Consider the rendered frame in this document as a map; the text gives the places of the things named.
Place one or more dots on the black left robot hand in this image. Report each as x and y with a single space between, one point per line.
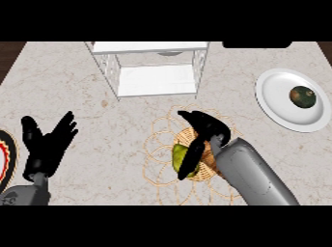
44 144

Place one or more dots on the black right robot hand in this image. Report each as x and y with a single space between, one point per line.
205 128

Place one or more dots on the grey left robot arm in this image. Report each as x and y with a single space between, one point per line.
28 193

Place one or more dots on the green pear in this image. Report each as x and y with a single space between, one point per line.
178 157

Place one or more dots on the woven wicker placemat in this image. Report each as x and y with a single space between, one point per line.
165 151

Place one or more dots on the white tiered shelf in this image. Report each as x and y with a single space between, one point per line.
150 72

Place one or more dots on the white round plate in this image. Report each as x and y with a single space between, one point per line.
286 106

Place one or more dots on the dark green avocado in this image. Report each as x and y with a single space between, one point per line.
302 96

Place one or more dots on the black appliance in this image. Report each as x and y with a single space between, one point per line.
257 44

